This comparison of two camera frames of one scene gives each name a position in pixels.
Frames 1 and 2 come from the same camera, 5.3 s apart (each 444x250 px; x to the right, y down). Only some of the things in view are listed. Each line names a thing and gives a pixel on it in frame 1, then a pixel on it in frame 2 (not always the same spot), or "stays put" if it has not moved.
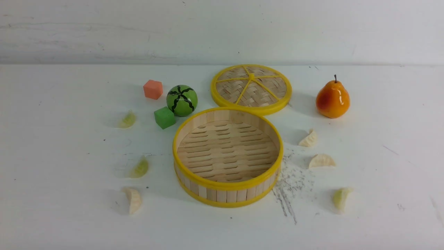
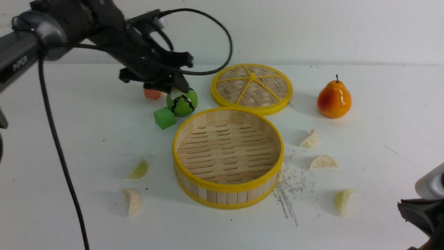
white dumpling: x=135 y=198 stays put
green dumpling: x=128 y=121 -> x=175 y=93
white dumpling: x=321 y=160 stays put
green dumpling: x=139 y=169 stays put
